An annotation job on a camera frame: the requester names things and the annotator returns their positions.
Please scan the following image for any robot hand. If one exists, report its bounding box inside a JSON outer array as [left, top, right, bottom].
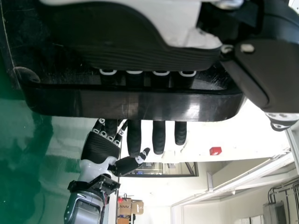
[[38, 0, 299, 157], [67, 118, 151, 195]]

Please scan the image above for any black oven with glass door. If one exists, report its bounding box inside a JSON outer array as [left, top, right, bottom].
[[0, 0, 245, 122]]

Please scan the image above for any brown cardboard box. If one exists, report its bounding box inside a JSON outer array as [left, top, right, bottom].
[[117, 197, 144, 224]]

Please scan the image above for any black framed glass window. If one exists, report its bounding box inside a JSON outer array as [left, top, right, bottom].
[[121, 161, 199, 178]]

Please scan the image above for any grey electrical cabinet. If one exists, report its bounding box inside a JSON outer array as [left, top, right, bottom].
[[262, 201, 287, 224]]

